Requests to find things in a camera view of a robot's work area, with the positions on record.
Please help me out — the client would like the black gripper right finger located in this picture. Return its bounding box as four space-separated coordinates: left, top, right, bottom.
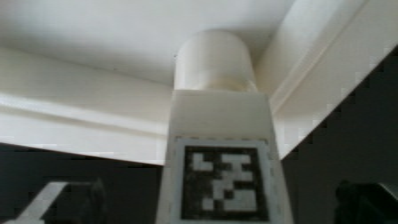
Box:
334 180 398 224

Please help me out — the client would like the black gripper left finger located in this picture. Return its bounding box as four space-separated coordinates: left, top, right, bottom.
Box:
5 180 107 224

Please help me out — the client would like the white leg with tag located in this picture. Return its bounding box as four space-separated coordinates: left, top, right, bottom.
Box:
155 30 293 224

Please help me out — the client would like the white square tabletop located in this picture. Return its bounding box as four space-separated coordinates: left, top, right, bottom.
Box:
0 0 398 164

